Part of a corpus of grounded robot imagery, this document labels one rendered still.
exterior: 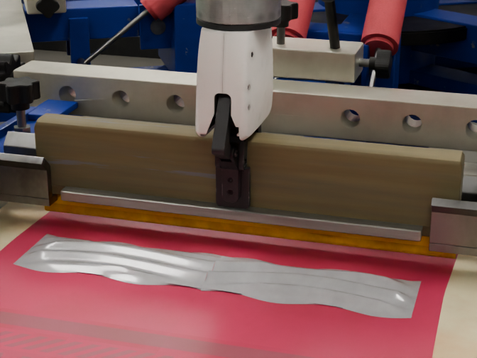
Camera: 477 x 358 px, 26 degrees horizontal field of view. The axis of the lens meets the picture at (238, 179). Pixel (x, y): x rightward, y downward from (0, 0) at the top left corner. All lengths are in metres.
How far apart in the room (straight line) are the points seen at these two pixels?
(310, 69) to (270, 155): 0.28
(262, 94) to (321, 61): 0.27
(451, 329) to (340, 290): 0.10
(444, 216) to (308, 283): 0.13
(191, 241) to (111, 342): 0.20
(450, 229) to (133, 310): 0.28
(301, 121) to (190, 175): 0.23
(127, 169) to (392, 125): 0.31
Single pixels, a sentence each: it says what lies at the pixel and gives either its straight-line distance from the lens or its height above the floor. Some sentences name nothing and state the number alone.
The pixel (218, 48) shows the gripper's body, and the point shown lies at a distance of 0.89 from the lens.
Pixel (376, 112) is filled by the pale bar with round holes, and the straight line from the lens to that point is 1.14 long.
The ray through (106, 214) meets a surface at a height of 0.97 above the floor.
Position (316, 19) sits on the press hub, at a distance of 1.64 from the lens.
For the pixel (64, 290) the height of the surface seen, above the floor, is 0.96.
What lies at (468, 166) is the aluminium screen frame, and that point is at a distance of 1.10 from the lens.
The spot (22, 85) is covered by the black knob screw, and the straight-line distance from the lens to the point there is 1.13.
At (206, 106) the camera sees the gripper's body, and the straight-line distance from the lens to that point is 0.90.
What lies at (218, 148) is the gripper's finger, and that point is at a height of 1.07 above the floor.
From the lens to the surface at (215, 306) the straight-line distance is 0.87.
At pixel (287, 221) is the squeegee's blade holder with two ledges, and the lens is 0.94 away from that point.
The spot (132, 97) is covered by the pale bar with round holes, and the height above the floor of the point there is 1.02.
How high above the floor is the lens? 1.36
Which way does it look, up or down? 21 degrees down
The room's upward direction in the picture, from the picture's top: straight up
